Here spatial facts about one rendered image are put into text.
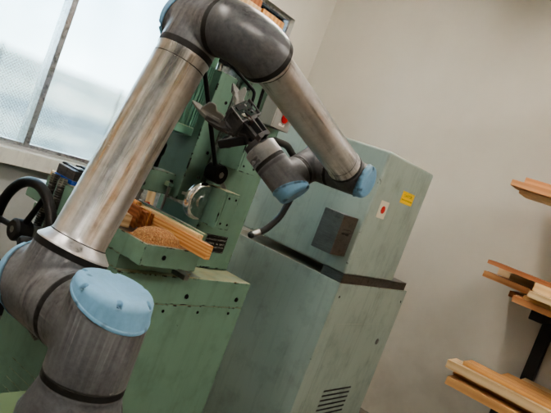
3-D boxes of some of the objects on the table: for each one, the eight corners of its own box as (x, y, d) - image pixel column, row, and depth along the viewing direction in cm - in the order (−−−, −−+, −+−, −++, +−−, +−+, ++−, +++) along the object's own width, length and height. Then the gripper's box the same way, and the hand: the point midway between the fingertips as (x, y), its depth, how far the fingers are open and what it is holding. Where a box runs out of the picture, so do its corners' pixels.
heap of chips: (126, 231, 165) (131, 218, 165) (164, 238, 176) (168, 225, 176) (147, 243, 160) (152, 229, 160) (184, 249, 171) (188, 236, 171)
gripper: (291, 123, 166) (248, 66, 168) (239, 150, 153) (193, 88, 156) (276, 140, 172) (235, 85, 174) (226, 166, 160) (182, 107, 162)
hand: (211, 93), depth 167 cm, fingers open, 14 cm apart
